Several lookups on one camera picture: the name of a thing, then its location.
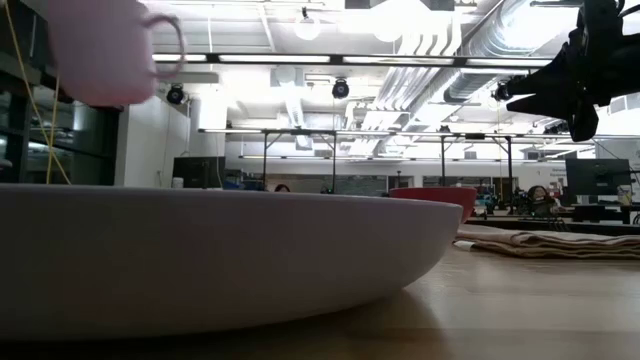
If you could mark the black computer monitor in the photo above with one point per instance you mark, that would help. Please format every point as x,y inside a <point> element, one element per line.
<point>597,177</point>

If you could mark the white round pendant lamp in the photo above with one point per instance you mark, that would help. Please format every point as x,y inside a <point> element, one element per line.
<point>307,29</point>

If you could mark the lavender round plate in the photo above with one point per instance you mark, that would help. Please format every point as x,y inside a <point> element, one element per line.
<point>200,260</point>

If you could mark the beige cloth napkin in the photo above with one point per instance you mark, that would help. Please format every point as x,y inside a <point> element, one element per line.
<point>560,242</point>

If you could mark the black background gantry frame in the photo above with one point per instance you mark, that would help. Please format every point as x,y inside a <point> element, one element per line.
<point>334,160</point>

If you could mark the black overhead light bar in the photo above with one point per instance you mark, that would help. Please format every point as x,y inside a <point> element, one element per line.
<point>337,59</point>

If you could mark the lilac plastic cup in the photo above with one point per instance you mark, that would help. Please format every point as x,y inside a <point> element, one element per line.
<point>100,50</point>

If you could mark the black round ceiling camera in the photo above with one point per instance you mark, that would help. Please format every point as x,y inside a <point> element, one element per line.
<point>340,89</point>
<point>500,91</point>
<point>175,94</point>

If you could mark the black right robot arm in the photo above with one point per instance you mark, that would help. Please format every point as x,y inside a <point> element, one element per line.
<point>631,60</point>

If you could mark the black aluminium table frame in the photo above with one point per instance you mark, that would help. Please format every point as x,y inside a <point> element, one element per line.
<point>550,226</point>

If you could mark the magenta plastic bowl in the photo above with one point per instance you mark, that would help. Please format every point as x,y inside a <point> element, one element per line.
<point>435,200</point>

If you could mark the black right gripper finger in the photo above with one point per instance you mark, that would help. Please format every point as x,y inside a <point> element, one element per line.
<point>545,107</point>
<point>555,82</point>

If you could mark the silver ventilation duct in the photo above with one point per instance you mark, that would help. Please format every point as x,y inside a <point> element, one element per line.
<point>480,50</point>

